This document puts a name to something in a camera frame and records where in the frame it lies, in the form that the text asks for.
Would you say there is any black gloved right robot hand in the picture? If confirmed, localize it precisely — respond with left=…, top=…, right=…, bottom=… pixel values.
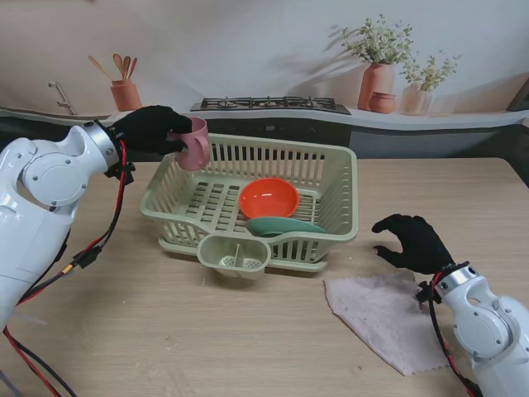
left=371, top=213, right=458, bottom=276

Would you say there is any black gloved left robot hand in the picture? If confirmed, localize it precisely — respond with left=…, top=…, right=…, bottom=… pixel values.
left=109, top=105, right=194, bottom=157

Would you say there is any pink plastic mug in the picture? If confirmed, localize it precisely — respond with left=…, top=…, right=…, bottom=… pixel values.
left=171, top=117, right=211, bottom=171

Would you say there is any orange plastic bowl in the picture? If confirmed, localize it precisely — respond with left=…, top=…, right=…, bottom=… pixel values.
left=238, top=177, right=300, bottom=219

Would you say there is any teal plastic plate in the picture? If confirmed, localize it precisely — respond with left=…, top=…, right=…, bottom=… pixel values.
left=245, top=217, right=327, bottom=239

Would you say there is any terracotta utensil pot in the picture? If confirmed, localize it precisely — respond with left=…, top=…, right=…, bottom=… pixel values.
left=110, top=79, right=144, bottom=112

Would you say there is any pale green plastic dish rack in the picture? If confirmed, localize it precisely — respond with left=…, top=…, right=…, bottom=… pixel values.
left=139, top=132, right=359, bottom=264

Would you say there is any wooden spatula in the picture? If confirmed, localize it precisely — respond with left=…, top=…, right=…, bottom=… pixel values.
left=88, top=55, right=113, bottom=82

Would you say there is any beige wiping cloth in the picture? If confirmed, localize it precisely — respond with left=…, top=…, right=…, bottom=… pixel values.
left=322, top=270, right=452, bottom=376

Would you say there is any metal faucet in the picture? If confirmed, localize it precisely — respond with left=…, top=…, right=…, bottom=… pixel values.
left=47, top=79, right=79, bottom=117

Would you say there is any black gas stove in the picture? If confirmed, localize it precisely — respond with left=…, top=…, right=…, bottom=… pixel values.
left=189, top=96, right=352, bottom=116

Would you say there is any grey kitchen countertop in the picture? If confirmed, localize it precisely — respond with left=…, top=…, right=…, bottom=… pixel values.
left=0, top=105, right=529, bottom=132

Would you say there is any pale green cutlery holder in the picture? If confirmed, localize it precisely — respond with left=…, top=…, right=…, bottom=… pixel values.
left=196, top=234, right=273, bottom=280

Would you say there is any clear glass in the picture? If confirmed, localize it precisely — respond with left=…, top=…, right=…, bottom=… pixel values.
left=431, top=95, right=458, bottom=116

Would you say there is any plant in pale pot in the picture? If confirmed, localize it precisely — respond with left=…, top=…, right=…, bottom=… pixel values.
left=398, top=50, right=462, bottom=116

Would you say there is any small round terracotta pot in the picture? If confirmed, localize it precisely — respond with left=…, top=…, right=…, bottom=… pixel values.
left=369, top=91, right=398, bottom=114

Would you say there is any plant in tall terracotta vase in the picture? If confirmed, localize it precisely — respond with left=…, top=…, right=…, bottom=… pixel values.
left=330, top=14, right=414, bottom=111

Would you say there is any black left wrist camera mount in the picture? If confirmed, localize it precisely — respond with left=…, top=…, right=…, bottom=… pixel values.
left=102, top=160, right=136, bottom=185

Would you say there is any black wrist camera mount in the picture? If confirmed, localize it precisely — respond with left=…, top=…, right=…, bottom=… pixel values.
left=415, top=280, right=441, bottom=307
left=102, top=160, right=136, bottom=185

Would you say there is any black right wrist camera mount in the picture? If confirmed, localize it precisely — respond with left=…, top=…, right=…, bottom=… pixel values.
left=415, top=280, right=441, bottom=307

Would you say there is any red and black left cable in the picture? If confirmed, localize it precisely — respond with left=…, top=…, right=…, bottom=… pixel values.
left=0, top=140, right=129, bottom=397

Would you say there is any red and black cable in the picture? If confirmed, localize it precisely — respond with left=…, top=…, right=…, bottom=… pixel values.
left=0, top=140, right=129, bottom=397
left=427, top=272, right=483, bottom=397

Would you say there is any red and black right cable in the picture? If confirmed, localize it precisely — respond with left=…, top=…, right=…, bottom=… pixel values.
left=427, top=272, right=483, bottom=397

